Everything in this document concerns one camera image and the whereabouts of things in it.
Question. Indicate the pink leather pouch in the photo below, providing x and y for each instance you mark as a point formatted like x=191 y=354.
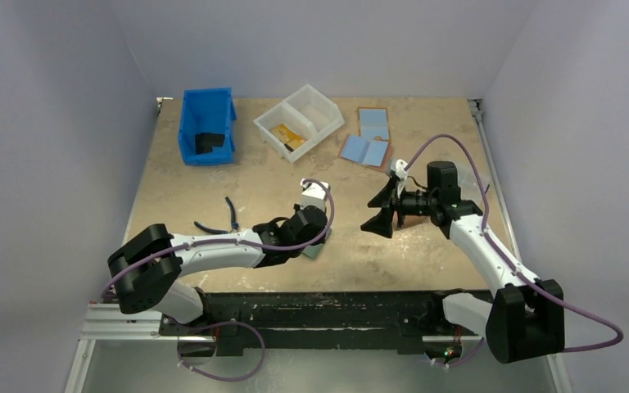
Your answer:
x=408 y=221

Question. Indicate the blue handled pliers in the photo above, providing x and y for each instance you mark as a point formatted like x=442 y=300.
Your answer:
x=224 y=223

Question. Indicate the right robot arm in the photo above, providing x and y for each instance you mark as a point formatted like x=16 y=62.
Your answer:
x=524 y=319

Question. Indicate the white divided tray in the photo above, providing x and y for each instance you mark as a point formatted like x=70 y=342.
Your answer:
x=306 y=112

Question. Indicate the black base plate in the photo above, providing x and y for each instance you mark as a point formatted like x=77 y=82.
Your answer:
x=408 y=322

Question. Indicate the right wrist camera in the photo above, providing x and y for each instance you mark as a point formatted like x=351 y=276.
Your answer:
x=398 y=171

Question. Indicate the green card holder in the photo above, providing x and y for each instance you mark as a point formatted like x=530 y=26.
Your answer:
x=311 y=252

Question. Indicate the clear plastic organizer box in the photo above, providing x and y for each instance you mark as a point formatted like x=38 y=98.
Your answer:
x=470 y=189

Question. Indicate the open blue brown wallet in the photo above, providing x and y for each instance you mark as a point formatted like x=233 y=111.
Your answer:
x=371 y=146

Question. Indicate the black block in bin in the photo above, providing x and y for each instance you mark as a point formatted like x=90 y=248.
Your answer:
x=207 y=143

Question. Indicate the blue plastic bin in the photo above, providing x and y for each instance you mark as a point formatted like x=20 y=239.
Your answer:
x=207 y=110

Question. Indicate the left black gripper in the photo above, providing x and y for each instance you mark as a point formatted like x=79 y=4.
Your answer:
x=319 y=234

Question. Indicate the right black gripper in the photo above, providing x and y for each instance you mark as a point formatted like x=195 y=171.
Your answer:
x=394 y=205

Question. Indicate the aluminium rail frame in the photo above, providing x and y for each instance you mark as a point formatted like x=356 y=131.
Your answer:
x=104 y=323

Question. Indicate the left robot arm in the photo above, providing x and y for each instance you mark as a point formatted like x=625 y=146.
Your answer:
x=145 y=271

